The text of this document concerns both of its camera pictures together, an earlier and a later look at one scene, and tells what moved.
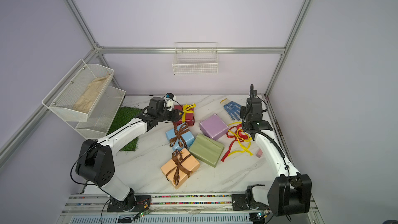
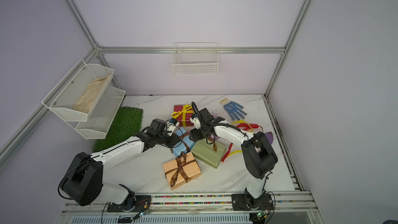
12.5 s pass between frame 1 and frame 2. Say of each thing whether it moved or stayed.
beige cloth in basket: stayed
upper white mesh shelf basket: stayed
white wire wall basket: stayed
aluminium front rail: stayed
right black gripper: moved
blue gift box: moved
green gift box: stayed
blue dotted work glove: stayed
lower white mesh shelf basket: stayed
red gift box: stayed
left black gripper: moved
